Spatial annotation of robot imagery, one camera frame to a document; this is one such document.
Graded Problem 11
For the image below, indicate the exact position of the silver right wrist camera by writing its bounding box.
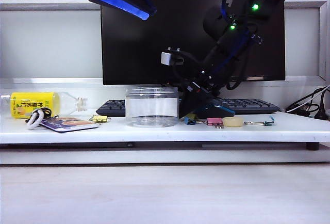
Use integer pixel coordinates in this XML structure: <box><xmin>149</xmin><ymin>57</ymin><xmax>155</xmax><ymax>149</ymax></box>
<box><xmin>160</xmin><ymin>47</ymin><xmax>186</xmax><ymax>67</ymax></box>

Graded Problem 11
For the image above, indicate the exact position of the plastic bottle with yellow label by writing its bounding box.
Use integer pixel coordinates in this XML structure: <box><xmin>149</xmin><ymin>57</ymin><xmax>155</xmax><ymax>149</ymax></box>
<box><xmin>1</xmin><ymin>91</ymin><xmax>88</xmax><ymax>119</ymax></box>

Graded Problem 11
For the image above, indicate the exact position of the black lanyard cord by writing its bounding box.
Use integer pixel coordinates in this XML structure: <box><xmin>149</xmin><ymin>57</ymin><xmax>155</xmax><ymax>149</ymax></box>
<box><xmin>38</xmin><ymin>107</ymin><xmax>54</xmax><ymax>119</ymax></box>

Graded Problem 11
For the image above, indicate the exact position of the teal binder clip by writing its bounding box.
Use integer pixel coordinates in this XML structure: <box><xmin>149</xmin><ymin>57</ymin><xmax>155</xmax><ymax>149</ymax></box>
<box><xmin>242</xmin><ymin>116</ymin><xmax>276</xmax><ymax>127</ymax></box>

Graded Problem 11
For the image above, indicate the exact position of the black AOC computer monitor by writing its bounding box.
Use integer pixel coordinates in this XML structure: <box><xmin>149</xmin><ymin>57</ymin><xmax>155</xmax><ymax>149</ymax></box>
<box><xmin>100</xmin><ymin>0</ymin><xmax>286</xmax><ymax>86</ymax></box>

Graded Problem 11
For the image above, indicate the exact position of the white cable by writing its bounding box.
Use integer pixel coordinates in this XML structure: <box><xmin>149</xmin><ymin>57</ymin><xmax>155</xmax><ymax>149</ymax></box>
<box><xmin>285</xmin><ymin>87</ymin><xmax>330</xmax><ymax>113</ymax></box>

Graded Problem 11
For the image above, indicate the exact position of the black power plug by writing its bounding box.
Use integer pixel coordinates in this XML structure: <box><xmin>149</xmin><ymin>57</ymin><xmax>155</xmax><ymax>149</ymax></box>
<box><xmin>313</xmin><ymin>102</ymin><xmax>330</xmax><ymax>120</ymax></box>

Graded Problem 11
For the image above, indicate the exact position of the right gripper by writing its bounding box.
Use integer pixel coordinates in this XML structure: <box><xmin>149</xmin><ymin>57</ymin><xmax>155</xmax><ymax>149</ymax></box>
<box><xmin>179</xmin><ymin>69</ymin><xmax>224</xmax><ymax>119</ymax></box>

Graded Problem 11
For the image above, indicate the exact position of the black computer keyboard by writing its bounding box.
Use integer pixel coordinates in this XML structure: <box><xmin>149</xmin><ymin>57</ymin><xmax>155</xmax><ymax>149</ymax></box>
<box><xmin>95</xmin><ymin>99</ymin><xmax>281</xmax><ymax>118</ymax></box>

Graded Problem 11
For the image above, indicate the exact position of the blue binder clip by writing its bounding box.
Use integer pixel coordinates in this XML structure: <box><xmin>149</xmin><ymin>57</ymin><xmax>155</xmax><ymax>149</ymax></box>
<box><xmin>183</xmin><ymin>118</ymin><xmax>207</xmax><ymax>126</ymax></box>

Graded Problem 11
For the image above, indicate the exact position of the white rope loop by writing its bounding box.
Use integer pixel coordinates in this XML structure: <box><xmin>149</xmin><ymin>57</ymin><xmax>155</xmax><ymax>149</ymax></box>
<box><xmin>25</xmin><ymin>109</ymin><xmax>44</xmax><ymax>131</ymax></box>

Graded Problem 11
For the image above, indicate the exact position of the blue and black mouse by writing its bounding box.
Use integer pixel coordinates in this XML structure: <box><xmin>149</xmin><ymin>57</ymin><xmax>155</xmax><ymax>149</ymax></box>
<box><xmin>195</xmin><ymin>104</ymin><xmax>236</xmax><ymax>119</ymax></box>

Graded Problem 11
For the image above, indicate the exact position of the pink binder clip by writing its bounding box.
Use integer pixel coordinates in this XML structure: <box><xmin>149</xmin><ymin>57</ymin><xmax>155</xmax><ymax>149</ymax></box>
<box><xmin>206</xmin><ymin>117</ymin><xmax>224</xmax><ymax>130</ymax></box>

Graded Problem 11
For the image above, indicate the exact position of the black power cable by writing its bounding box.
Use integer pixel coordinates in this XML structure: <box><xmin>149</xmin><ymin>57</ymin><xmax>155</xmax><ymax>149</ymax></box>
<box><xmin>285</xmin><ymin>85</ymin><xmax>330</xmax><ymax>114</ymax></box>

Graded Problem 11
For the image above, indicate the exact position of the blue and orange card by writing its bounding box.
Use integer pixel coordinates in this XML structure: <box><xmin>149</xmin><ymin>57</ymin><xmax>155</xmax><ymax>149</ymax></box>
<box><xmin>40</xmin><ymin>117</ymin><xmax>99</xmax><ymax>133</ymax></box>

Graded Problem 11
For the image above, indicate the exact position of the yellow eraser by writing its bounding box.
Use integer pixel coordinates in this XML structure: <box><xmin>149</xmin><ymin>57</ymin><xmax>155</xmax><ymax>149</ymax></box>
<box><xmin>222</xmin><ymin>117</ymin><xmax>243</xmax><ymax>129</ymax></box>

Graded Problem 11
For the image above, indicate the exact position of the white desk riser board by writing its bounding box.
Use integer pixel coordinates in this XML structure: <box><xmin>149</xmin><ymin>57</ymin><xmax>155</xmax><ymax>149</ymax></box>
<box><xmin>0</xmin><ymin>89</ymin><xmax>330</xmax><ymax>145</ymax></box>

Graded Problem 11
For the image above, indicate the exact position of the clear plastic jar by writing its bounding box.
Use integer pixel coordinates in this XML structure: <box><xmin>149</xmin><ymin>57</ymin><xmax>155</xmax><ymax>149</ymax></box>
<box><xmin>125</xmin><ymin>86</ymin><xmax>179</xmax><ymax>128</ymax></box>

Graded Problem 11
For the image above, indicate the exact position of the aluminium partition frame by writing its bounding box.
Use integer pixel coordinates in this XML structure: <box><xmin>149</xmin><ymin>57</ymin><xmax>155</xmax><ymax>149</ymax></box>
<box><xmin>0</xmin><ymin>0</ymin><xmax>330</xmax><ymax>88</ymax></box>

